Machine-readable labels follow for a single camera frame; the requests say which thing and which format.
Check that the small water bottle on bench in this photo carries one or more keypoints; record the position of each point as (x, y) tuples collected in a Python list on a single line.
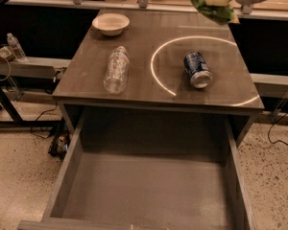
[(16, 48)]

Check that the open grey top drawer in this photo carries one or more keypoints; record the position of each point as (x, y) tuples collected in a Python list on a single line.
[(146, 170)]

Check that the grey wooden drawer cabinet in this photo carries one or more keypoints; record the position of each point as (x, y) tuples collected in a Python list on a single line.
[(157, 42)]

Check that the white device on bench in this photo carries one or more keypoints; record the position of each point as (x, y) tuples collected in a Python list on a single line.
[(6, 53)]

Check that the clear plastic water bottle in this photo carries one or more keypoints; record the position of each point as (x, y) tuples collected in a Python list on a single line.
[(116, 75)]

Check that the green rice chip bag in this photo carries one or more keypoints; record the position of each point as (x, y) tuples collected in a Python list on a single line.
[(221, 14)]

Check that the white paper bowl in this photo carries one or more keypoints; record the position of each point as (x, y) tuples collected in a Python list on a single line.
[(111, 24)]

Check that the blue soda can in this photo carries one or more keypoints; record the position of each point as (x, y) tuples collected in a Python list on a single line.
[(197, 70)]

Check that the grey metal side bench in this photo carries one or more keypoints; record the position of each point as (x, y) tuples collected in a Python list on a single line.
[(34, 67)]

